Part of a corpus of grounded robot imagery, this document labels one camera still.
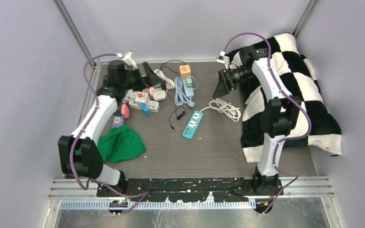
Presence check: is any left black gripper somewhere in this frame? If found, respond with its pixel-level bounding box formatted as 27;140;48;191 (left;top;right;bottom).
121;62;161;92

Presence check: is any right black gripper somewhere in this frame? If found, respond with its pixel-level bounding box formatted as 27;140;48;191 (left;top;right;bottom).
213;66;255;99

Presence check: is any white power strip cable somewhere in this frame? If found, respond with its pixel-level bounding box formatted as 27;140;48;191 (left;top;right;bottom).
200;97;242;123

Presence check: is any green plug adapter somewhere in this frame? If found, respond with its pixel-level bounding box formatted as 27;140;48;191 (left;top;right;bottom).
185;77;192;88

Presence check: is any light blue power strip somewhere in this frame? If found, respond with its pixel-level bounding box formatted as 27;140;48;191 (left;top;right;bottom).
183;80;194;99

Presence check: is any orange cube adapter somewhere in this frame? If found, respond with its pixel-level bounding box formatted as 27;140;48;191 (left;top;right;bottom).
179;65;192;80

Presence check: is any light blue cable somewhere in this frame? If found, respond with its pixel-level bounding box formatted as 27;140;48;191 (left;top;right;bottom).
173;77;196;108

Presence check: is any teal power strip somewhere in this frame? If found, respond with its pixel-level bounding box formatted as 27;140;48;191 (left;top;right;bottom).
182;111;203;140

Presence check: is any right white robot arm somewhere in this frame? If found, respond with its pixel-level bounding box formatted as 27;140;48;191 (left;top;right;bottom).
212;46;301;195

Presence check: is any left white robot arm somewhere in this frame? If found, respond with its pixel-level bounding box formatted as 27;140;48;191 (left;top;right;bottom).
58;59;161;197

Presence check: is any white cube socket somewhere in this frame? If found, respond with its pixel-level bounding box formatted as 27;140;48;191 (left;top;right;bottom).
135;92;150;106

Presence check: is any pink plug adapter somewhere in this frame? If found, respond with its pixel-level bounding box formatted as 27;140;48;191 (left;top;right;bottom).
121;104;130;119

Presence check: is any purple socket adapter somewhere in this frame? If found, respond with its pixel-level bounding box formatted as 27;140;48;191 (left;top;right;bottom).
112;115;125;128

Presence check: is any white multi-port charger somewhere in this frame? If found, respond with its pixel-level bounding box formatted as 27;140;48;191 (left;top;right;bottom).
146;100;160;113

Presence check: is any blue small adapter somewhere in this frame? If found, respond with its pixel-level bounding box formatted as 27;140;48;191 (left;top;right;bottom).
140;104;150;116

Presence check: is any green cloth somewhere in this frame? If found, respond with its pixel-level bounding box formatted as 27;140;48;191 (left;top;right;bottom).
97;124;146;163

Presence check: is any black white checkered blanket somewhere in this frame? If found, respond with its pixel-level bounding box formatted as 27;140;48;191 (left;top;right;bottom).
239;33;342;163

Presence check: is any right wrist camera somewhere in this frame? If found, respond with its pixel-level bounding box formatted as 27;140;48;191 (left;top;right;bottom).
216;51;230;69

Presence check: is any black thin cable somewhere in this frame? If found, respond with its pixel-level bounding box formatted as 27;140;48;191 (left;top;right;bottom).
159;59;190;131

